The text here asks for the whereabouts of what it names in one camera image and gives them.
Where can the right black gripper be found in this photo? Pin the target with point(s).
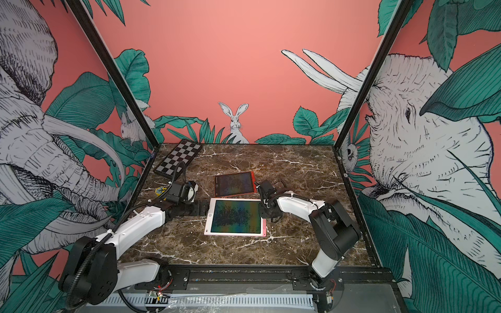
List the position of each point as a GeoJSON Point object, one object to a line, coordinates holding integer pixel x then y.
{"type": "Point", "coordinates": [262, 212]}

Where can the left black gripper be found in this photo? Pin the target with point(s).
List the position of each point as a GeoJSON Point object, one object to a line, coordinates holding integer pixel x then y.
{"type": "Point", "coordinates": [197, 210]}

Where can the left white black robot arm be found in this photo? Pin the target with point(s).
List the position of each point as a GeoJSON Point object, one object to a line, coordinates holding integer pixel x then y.
{"type": "Point", "coordinates": [93, 272]}

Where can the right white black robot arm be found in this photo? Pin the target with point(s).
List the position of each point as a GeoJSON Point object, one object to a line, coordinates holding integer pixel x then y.
{"type": "Point", "coordinates": [333, 227]}

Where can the pink white writing tablet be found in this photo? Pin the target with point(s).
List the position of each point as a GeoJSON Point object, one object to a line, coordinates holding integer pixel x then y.
{"type": "Point", "coordinates": [235, 217]}

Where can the red writing tablet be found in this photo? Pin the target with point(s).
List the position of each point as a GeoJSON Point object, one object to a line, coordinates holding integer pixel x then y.
{"type": "Point", "coordinates": [235, 184]}

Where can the yellow blue round sticker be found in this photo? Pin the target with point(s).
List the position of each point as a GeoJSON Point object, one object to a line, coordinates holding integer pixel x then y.
{"type": "Point", "coordinates": [160, 190]}

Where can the black white checkerboard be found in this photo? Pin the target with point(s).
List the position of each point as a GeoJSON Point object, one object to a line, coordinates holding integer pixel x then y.
{"type": "Point", "coordinates": [185, 152]}

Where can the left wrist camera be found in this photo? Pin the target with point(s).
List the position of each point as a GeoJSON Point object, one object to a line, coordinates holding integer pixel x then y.
{"type": "Point", "coordinates": [181, 192]}

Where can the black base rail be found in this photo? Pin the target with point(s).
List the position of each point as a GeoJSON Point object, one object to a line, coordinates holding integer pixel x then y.
{"type": "Point", "coordinates": [301, 278]}

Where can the white slotted cable duct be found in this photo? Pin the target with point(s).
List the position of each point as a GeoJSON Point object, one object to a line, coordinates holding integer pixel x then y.
{"type": "Point", "coordinates": [295, 301]}

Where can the left black frame post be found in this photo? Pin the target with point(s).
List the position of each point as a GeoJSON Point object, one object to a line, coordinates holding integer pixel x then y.
{"type": "Point", "coordinates": [83, 18]}

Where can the black frame post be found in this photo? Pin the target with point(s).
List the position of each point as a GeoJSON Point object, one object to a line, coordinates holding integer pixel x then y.
{"type": "Point", "coordinates": [83, 18]}
{"type": "Point", "coordinates": [397, 20]}

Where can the right black frame post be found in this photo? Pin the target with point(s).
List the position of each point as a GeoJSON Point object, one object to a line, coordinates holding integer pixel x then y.
{"type": "Point", "coordinates": [397, 20]}

